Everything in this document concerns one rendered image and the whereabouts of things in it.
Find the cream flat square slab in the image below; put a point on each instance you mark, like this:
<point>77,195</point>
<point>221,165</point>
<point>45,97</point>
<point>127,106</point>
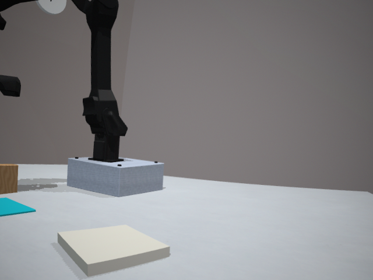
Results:
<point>102,250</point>

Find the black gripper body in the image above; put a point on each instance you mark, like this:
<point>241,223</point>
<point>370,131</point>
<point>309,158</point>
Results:
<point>10,86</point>

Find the wooden plank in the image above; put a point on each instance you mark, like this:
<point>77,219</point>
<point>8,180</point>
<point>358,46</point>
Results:
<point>8,178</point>

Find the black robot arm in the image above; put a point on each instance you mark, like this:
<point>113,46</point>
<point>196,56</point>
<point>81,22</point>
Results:
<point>100,108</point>

